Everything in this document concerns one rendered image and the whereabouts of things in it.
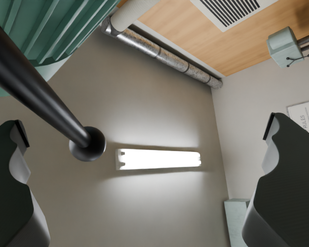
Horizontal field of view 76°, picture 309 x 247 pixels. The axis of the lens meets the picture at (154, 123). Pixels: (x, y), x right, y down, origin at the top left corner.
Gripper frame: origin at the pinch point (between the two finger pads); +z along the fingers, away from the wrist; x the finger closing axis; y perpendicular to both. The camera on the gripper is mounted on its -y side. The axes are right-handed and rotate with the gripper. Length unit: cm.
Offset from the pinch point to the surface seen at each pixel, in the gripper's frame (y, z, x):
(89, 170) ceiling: 107, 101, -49
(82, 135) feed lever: 3.4, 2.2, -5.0
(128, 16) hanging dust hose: 8, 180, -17
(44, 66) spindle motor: -0.1, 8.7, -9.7
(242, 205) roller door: 223, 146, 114
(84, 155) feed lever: 6.7, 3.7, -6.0
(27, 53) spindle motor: -1.9, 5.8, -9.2
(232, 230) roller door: 256, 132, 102
